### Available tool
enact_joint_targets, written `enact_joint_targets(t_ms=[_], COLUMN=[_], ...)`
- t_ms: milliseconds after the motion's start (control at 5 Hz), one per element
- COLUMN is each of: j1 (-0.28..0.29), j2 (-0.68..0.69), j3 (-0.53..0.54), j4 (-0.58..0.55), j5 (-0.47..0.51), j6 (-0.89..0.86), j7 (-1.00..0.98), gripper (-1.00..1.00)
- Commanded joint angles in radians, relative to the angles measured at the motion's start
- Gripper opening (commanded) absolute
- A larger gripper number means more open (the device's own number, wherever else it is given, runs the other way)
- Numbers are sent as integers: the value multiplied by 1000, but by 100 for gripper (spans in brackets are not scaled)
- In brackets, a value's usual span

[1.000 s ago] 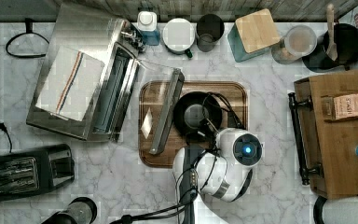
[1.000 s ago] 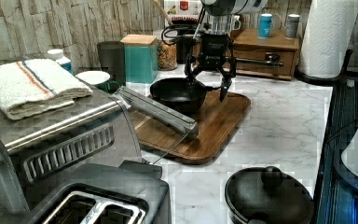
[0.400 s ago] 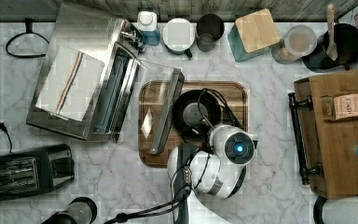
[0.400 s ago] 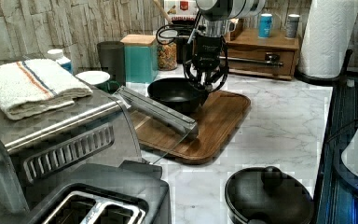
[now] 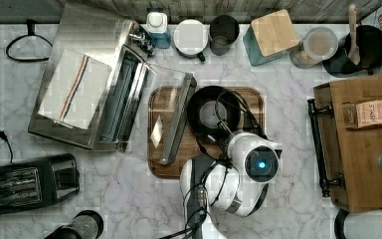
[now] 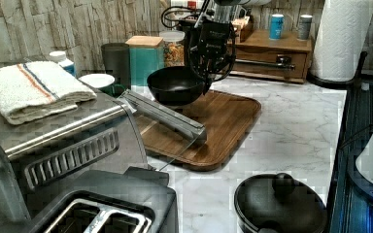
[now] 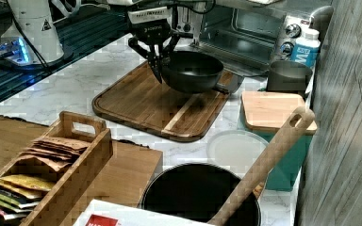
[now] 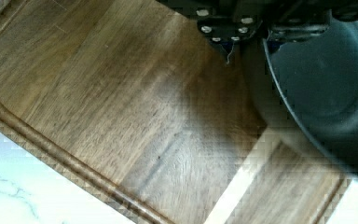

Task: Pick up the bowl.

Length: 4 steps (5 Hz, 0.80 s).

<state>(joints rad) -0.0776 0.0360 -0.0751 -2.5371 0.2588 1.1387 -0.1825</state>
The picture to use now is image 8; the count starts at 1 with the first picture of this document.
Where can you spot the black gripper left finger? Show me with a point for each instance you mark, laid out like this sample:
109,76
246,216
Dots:
224,33

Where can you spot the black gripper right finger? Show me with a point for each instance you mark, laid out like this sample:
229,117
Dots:
299,29

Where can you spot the dark grey bowl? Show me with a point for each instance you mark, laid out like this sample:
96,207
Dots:
317,81

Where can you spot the wooden cutting board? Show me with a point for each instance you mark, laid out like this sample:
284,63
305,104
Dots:
127,100

